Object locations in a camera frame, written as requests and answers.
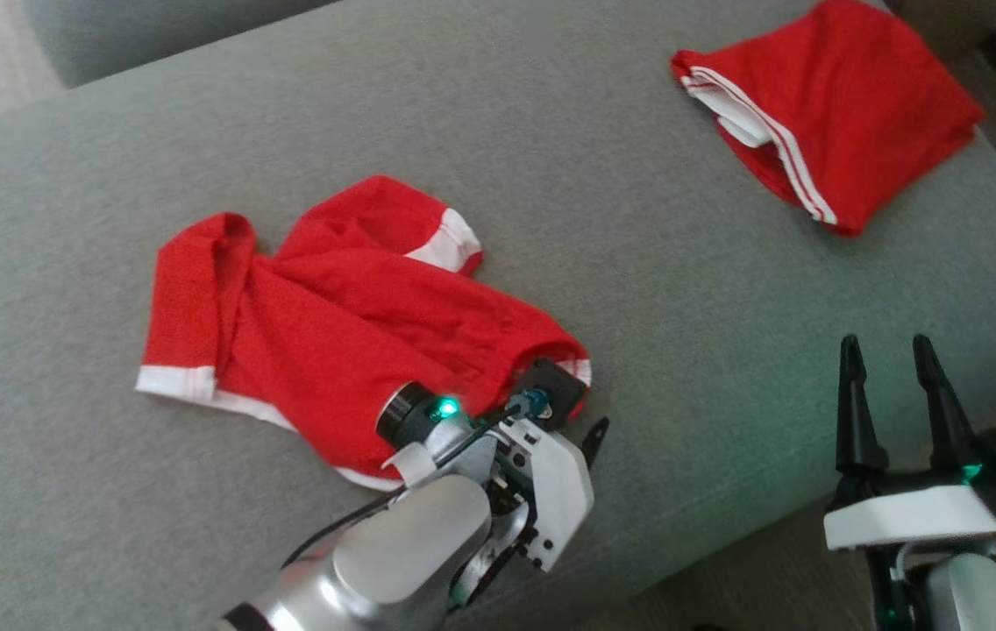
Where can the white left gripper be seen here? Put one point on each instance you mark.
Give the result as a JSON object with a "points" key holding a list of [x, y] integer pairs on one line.
{"points": [[564, 491]]}

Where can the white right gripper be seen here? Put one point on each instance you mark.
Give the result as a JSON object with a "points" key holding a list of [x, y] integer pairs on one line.
{"points": [[910, 517]]}

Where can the red shirt with white cuffs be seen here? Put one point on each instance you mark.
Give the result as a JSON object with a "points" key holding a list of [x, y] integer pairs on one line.
{"points": [[305, 333]]}

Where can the red basketball jersey white trim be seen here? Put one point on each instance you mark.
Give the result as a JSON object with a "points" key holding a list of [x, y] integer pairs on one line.
{"points": [[866, 105]]}

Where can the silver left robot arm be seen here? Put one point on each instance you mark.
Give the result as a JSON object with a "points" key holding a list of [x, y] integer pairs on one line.
{"points": [[410, 552]]}

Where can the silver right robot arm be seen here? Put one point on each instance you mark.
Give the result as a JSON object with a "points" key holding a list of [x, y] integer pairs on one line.
{"points": [[976, 596]]}

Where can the grey sofa seat cushion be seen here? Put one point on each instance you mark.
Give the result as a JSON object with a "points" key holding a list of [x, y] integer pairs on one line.
{"points": [[551, 131]]}

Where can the grey sofa back cushion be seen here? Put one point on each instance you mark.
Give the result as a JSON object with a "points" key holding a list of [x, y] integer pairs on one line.
{"points": [[156, 35]]}

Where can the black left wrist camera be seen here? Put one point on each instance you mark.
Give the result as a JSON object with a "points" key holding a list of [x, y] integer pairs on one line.
{"points": [[561, 386]]}

